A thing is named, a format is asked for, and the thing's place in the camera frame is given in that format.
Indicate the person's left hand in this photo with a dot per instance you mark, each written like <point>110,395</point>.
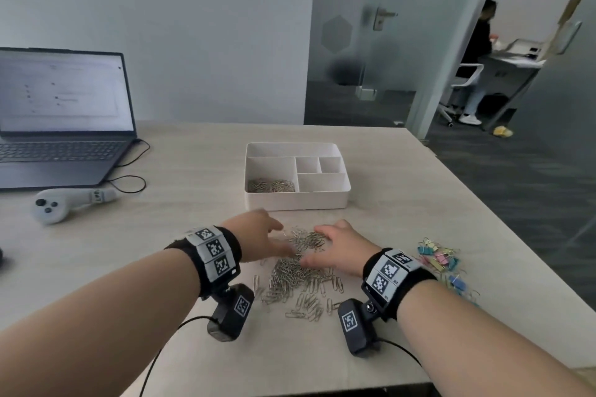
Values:
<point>253,236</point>

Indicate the person's right hand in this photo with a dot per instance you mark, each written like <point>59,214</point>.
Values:
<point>347,252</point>

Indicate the layer of silver paper clips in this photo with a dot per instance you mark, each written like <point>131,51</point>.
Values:
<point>271,186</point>

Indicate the white compartment organizer tray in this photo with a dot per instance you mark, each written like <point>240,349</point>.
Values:
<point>298,201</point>

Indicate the pile of silver paper clips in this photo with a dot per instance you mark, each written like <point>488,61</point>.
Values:
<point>288,280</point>

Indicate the pile of coloured binder clips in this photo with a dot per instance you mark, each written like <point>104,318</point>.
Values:
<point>440,259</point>

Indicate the person's left forearm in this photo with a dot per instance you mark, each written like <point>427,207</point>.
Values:
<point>102,322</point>

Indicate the person's right forearm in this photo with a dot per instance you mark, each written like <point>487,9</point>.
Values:
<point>475,345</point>

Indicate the black left wristband with markers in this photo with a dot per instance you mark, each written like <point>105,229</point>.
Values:
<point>209,257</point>

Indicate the black wristband with markers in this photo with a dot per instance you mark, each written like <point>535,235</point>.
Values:
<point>209,257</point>
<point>396,278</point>

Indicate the black right wristband with markers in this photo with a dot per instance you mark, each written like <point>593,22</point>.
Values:
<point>396,278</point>

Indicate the metal door floor fitting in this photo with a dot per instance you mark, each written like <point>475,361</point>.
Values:
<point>366,94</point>

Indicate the yellow object on floor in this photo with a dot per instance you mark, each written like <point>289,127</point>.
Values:
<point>503,132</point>

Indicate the white handheld controller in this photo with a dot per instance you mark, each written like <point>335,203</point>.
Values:
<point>49,210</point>

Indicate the hexagonal glass sticker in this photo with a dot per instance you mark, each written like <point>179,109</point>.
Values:
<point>336,34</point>

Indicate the white office chair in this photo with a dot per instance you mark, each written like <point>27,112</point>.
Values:
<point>472,71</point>

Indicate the dark grey laptop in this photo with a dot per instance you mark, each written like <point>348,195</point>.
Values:
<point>60,94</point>

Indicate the white office desk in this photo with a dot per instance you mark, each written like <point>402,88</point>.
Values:
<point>512,64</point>

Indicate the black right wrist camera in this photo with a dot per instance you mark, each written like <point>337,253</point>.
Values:
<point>356,329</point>

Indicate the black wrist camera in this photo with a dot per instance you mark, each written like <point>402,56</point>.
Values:
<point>233,313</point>
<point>356,329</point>

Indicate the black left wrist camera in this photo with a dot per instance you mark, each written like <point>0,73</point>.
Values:
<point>233,313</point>

